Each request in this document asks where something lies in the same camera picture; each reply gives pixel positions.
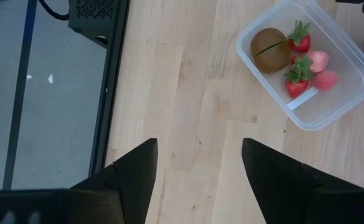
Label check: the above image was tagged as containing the red strawberry toy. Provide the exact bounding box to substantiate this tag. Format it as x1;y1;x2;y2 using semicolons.
286;20;312;54
283;56;315;100

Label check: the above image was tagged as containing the pink peach toy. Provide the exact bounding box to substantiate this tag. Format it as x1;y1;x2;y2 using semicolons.
312;70;338;92
306;50;330;73

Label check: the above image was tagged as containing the clear plastic tupperware container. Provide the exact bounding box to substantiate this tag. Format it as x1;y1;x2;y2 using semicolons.
235;0;364;132

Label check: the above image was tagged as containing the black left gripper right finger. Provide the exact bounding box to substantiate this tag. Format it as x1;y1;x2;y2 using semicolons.
241;138;364;224

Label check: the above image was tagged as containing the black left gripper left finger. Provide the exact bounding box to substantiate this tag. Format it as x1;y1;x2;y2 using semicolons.
69;138;159;224

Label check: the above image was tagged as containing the red cherry toy green stem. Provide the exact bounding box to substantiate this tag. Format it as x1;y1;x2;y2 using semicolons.
254;40;300;67

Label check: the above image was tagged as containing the black vented computer box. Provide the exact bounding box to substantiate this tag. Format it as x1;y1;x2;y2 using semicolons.
68;0;129;50

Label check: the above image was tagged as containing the brown kiwi toy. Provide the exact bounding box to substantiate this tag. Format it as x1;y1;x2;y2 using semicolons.
250;27;292;75

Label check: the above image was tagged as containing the black aluminium table frame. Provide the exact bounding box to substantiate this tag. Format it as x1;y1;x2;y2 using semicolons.
87;0;131;178

